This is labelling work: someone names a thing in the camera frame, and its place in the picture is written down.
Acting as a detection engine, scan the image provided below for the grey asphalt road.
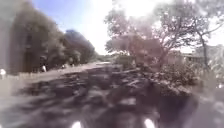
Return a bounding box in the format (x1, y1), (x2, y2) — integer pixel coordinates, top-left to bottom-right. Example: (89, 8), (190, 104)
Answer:
(0, 61), (224, 128)

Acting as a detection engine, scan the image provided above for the large tree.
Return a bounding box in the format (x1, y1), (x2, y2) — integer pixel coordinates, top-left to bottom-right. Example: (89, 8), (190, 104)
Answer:
(103, 0), (224, 73)

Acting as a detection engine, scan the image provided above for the bush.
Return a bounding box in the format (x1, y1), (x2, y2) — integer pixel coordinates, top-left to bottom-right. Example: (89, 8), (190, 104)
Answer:
(156, 63), (201, 88)

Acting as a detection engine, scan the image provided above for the robot's own part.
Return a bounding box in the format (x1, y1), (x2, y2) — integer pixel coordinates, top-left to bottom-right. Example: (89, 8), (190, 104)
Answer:
(143, 118), (156, 128)
(70, 120), (82, 128)

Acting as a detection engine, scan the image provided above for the row of trees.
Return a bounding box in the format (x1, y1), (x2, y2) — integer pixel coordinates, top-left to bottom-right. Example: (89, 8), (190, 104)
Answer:
(0, 0), (99, 75)

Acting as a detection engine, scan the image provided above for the building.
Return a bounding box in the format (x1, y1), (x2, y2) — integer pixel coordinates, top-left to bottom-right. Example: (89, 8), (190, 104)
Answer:
(168, 44), (224, 73)

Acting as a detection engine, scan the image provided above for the white post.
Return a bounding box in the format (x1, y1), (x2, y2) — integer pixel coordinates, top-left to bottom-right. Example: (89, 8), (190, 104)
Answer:
(0, 68), (7, 80)

